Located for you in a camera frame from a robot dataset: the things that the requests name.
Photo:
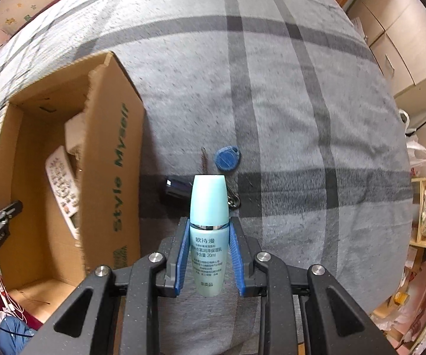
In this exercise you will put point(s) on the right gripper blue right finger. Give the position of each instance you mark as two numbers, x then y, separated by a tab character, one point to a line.
301	306

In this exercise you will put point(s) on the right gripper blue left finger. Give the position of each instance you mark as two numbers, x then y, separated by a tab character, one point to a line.
116	311

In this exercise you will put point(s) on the light blue lotion bottle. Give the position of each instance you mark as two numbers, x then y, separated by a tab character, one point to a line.
209	223

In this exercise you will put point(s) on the white remote control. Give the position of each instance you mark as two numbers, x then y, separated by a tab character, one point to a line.
64	187

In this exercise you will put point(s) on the black round earbud case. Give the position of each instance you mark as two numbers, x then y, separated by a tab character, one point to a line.
177	188

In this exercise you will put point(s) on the brown cardboard box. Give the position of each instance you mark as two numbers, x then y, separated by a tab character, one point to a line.
40	262

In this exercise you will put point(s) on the large white power adapter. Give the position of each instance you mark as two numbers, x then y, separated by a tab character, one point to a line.
74	132

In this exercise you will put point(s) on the blue oval key fob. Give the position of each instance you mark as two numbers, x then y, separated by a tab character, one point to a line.
227	159

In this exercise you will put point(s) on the wooden shelf with clutter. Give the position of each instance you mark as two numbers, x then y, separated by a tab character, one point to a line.
402	317

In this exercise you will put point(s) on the white plastic bag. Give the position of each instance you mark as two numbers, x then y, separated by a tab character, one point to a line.
415	150

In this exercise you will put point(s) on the grey plaid bed cover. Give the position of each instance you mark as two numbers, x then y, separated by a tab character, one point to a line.
324	171

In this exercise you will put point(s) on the beige wardrobe cabinet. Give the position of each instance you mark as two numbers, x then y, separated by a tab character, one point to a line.
395	31

